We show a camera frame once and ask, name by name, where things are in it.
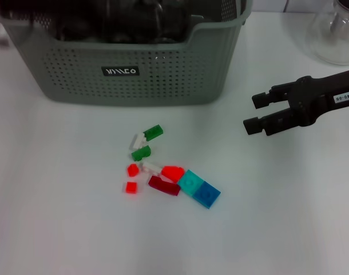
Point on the black round teapot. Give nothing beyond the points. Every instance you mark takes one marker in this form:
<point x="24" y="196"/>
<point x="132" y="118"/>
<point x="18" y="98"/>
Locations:
<point x="77" y="25"/>

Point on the white toy brick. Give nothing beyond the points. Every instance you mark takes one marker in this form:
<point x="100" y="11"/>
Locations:
<point x="138" y="141"/>
<point x="151" y="167"/>

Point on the teal square flat brick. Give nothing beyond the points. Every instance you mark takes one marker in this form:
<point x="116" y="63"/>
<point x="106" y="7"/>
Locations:
<point x="190" y="182"/>

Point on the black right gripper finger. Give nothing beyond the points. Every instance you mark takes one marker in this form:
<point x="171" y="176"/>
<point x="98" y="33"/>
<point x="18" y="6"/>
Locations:
<point x="261" y="100"/>
<point x="254" y="126"/>

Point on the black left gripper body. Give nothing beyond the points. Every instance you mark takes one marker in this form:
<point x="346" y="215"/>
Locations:
<point x="140" y="17"/>

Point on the dark red flat brick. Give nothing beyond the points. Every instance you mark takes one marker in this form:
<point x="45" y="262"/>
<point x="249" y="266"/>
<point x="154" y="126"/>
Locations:
<point x="164" y="186"/>

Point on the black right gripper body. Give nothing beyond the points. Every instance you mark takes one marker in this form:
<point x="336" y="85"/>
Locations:
<point x="320" y="97"/>

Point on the small red toy brick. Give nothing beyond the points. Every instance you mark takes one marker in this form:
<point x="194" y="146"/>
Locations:
<point x="131" y="188"/>
<point x="132" y="170"/>

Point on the green toy brick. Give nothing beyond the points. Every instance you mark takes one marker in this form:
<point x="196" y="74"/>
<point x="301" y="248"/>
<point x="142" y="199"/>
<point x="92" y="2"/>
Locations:
<point x="140" y="153"/>
<point x="153" y="132"/>

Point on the clear glass carafe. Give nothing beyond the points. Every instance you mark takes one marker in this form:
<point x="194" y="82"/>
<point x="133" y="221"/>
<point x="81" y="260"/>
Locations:
<point x="320" y="43"/>

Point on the red sloped toy brick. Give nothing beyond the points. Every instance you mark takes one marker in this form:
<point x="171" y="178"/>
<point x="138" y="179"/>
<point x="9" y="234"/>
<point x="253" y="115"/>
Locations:
<point x="172" y="173"/>

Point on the blue square flat brick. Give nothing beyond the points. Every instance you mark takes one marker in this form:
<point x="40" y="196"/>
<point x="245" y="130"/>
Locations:
<point x="207" y="194"/>

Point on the grey-green perforated storage bin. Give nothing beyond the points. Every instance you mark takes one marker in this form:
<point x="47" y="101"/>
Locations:
<point x="134" y="91"/>

